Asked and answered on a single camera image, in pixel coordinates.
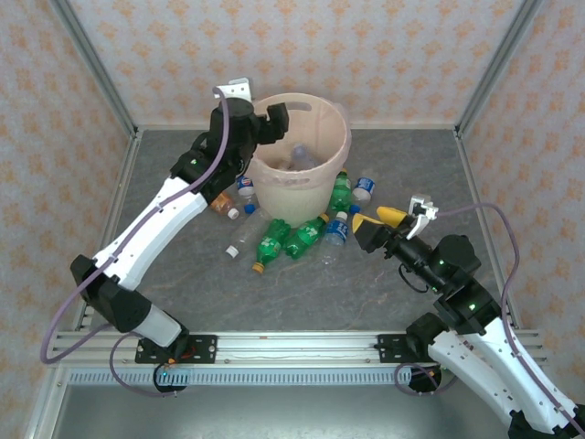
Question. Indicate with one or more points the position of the aluminium front rail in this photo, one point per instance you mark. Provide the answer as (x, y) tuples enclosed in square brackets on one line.
[(297, 347)]

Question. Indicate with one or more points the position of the aluminium side rail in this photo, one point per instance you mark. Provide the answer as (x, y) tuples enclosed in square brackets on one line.
[(471, 183), (130, 155)]

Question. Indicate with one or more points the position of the clear bottle white cap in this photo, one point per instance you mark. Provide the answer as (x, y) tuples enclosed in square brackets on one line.
[(244, 235), (301, 155)]

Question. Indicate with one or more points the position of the aluminium frame post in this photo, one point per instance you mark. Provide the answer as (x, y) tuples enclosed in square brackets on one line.
[(91, 64), (498, 59)]

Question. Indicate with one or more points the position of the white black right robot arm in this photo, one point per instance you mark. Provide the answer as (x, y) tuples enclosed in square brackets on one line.
[(480, 366)]

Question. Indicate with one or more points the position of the Pepsi bottle blue cap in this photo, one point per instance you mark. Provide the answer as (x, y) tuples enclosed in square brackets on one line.
[(365, 186), (246, 184)]

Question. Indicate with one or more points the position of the green bottle yellow cap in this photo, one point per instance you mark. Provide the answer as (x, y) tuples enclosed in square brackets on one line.
[(340, 194), (304, 238)]

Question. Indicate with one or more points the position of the blue label water bottle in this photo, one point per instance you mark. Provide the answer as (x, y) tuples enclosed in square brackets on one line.
[(337, 233)]

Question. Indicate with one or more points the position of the cream plastic waste bin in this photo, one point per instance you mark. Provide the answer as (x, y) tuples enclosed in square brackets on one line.
[(283, 206)]

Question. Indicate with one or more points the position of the orange drink bottle white cap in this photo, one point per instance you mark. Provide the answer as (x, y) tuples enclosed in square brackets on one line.
[(221, 203)]

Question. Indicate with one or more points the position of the green bottle orange cap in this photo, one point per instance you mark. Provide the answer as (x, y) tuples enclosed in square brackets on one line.
[(272, 242)]

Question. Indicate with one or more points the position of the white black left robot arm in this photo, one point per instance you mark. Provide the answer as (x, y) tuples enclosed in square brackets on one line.
[(151, 228)]

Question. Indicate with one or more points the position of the grey metal panel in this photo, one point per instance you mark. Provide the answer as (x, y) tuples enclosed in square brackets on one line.
[(274, 411)]

